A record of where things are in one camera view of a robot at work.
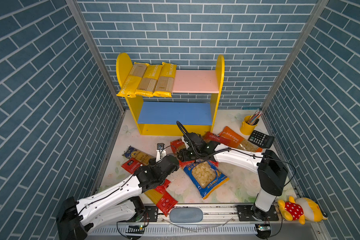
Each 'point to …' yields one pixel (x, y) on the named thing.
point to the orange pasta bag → (237, 141)
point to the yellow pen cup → (246, 129)
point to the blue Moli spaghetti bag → (134, 153)
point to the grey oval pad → (186, 215)
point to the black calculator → (261, 139)
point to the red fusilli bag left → (177, 145)
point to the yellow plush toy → (302, 208)
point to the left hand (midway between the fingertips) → (168, 160)
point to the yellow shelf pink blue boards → (192, 107)
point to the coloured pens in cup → (254, 118)
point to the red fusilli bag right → (209, 136)
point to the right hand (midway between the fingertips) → (178, 155)
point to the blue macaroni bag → (206, 177)
